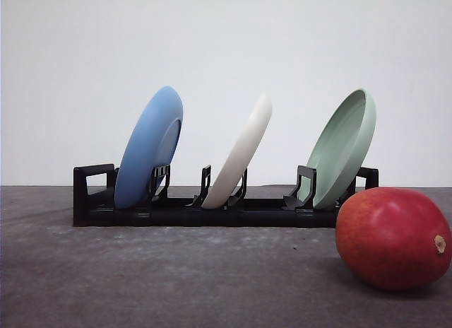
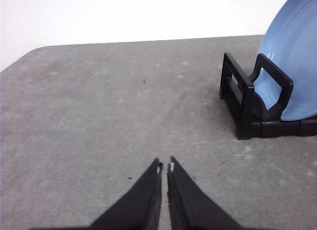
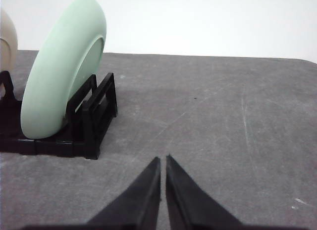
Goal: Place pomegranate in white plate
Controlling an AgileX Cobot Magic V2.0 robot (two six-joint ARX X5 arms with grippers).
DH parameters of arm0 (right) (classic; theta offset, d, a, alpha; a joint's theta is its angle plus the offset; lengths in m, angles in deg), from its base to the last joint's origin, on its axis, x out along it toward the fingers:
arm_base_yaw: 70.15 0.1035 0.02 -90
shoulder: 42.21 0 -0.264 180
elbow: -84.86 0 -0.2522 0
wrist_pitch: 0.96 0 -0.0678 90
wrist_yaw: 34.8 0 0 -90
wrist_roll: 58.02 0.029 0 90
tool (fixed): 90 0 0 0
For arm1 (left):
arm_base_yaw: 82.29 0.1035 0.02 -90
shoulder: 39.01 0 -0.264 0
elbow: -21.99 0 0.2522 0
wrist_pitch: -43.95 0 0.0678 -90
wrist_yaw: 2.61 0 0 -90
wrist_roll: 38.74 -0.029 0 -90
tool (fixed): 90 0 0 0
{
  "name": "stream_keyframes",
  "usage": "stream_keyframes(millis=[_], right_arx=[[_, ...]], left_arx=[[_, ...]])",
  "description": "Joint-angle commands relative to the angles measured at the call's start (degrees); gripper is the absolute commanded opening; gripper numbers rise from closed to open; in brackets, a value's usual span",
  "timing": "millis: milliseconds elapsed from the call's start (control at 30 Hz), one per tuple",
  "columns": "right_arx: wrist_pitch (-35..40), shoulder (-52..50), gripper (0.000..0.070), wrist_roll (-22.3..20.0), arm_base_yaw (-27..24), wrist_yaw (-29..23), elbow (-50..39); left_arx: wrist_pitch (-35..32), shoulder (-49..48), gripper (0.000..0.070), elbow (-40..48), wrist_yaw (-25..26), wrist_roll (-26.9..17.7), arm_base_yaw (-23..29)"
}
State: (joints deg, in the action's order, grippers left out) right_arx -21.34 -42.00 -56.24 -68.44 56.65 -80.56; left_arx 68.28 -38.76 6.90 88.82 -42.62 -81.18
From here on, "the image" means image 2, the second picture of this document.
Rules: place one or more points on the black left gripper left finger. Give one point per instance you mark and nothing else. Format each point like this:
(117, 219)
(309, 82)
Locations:
(139, 208)

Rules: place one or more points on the blue plate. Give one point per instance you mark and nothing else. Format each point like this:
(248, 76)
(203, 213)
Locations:
(290, 42)

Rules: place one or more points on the black dish rack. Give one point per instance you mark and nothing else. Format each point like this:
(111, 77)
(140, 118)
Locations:
(246, 110)

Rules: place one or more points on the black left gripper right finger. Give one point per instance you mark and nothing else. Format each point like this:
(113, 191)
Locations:
(190, 207)

